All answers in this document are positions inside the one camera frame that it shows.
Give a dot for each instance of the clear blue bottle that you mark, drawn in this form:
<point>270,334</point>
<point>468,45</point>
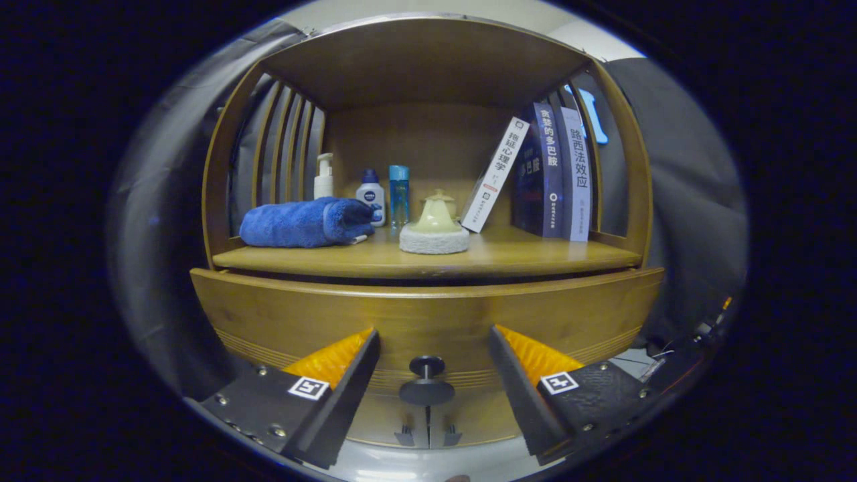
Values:
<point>399,197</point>

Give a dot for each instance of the blue folded towel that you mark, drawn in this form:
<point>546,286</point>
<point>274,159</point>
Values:
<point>294,224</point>

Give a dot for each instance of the white pump bottle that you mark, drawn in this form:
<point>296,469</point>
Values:
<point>324,184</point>

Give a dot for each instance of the light blue book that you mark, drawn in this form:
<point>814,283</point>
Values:
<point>577,181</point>

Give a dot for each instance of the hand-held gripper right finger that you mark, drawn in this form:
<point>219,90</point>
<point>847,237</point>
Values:
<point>519,395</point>

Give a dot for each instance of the dark blue book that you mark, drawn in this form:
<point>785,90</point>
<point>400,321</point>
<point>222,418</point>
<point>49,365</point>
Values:
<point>552,167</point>

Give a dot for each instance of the white book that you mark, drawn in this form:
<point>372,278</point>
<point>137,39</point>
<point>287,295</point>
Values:
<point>495,174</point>

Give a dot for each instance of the black floor equipment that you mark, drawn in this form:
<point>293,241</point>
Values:
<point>683,355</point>

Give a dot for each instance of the wooden drawer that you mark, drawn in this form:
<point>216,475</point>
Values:
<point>435,314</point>

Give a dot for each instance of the wooden countertop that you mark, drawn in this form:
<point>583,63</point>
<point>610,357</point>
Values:
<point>522,254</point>

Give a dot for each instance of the wooden cabinet door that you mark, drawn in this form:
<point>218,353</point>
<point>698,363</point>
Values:
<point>385,422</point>
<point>475,415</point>

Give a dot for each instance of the wooden cabinet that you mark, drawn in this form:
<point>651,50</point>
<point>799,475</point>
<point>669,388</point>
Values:
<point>422,67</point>

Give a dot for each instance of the white bottle blue cap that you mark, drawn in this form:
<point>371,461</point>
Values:
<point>370,194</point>

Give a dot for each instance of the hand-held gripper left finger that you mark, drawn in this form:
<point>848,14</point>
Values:
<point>348,395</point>

